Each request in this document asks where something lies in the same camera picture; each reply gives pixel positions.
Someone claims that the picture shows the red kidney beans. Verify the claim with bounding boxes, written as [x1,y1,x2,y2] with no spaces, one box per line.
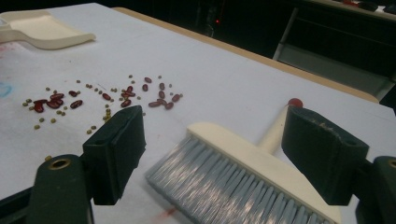
[33,77,181,114]

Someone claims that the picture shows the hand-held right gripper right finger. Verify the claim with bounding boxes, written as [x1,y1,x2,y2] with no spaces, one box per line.
[281,105,370,206]

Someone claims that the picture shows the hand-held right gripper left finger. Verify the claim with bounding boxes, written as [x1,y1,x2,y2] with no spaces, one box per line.
[82,105,147,206]

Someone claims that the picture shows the cream plastic dustpan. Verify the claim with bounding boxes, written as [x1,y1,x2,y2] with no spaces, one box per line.
[0,9,97,50]

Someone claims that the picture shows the white table cover sheet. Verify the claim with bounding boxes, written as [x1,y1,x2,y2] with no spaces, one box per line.
[0,3,396,224]

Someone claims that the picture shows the wooden table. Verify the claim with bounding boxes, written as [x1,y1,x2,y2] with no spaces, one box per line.
[113,7,380,105]

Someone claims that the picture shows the small green beans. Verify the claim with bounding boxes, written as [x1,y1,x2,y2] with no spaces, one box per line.
[21,74,184,162]

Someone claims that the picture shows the cream brush with grey bristles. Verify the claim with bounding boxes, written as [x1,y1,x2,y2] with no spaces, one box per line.
[144,97,344,224]

